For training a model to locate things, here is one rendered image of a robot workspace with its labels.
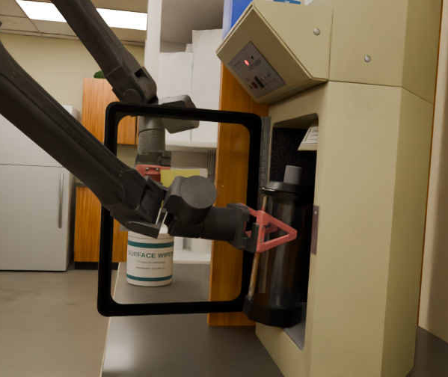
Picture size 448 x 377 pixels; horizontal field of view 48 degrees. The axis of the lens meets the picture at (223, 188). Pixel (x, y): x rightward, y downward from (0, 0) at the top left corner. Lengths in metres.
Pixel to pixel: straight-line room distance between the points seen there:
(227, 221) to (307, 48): 0.30
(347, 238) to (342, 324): 0.12
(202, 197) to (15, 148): 5.00
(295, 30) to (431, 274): 0.74
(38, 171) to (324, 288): 5.05
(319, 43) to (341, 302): 0.37
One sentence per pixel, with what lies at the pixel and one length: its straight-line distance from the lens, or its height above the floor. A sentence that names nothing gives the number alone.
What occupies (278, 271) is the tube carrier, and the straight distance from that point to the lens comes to 0.85.
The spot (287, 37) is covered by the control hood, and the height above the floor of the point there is 1.46.
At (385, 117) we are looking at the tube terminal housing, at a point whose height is 1.37.
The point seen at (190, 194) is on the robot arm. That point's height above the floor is 1.24.
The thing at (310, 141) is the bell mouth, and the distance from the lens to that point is 0.83.
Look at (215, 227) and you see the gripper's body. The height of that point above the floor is 1.18.
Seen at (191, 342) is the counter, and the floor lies 0.94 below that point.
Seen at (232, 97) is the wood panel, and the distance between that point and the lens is 1.06.
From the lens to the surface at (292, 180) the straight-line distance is 0.86.
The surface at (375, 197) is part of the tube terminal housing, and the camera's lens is 0.75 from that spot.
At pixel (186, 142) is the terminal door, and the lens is 0.96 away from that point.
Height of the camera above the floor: 1.29
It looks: 3 degrees down
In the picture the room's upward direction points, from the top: 3 degrees clockwise
